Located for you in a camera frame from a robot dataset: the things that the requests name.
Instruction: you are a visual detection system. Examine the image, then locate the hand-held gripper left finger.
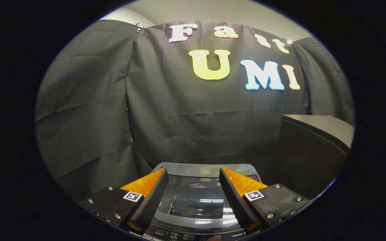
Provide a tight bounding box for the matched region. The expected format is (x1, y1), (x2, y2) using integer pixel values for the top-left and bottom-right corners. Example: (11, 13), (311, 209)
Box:
(80, 168), (169, 232)

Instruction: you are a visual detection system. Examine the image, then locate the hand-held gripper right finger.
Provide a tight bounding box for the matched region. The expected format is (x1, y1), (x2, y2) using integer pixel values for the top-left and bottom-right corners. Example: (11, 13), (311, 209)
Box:
(219, 167), (311, 235)

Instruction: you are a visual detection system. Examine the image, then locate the black backdrop cloth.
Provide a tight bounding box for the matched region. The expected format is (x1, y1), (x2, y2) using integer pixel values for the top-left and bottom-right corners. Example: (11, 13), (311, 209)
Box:
(35, 19), (355, 201)

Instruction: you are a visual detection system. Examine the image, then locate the beige cabinet with dark frame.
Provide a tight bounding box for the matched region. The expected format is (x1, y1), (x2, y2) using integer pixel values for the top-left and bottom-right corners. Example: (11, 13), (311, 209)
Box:
(263, 114), (355, 200)

